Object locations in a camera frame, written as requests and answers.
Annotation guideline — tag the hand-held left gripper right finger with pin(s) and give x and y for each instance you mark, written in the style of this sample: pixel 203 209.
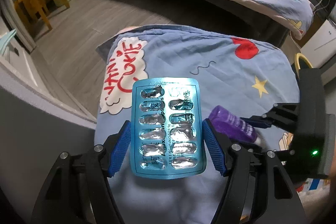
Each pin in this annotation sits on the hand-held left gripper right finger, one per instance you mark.
pixel 214 150

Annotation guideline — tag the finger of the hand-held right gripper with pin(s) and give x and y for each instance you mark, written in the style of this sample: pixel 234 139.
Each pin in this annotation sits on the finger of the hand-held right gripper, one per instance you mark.
pixel 256 123

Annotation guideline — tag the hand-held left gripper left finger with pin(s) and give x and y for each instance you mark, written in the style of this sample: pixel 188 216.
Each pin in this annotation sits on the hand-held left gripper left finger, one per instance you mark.
pixel 119 150

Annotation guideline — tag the purple small bottle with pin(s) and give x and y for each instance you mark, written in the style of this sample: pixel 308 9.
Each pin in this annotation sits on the purple small bottle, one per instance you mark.
pixel 231 124

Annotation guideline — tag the blue pill blister pack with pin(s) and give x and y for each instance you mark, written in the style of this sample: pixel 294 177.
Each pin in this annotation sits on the blue pill blister pack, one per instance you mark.
pixel 168 129

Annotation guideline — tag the yellow rimmed teal trash bin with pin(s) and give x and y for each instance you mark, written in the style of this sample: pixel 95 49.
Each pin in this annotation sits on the yellow rimmed teal trash bin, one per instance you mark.
pixel 299 58

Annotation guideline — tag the white air purifier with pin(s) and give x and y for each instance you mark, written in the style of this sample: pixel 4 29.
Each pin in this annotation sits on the white air purifier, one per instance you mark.
pixel 325 40

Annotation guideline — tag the blue cartoon printed cushion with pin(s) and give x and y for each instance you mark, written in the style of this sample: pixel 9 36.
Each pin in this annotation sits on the blue cartoon printed cushion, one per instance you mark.
pixel 183 56

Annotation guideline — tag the pale teal plastic item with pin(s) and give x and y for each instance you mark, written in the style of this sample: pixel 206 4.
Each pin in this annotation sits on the pale teal plastic item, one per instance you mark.
pixel 6 40

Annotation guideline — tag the wooden chair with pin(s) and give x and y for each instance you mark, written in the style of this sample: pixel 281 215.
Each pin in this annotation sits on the wooden chair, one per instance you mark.
pixel 34 1

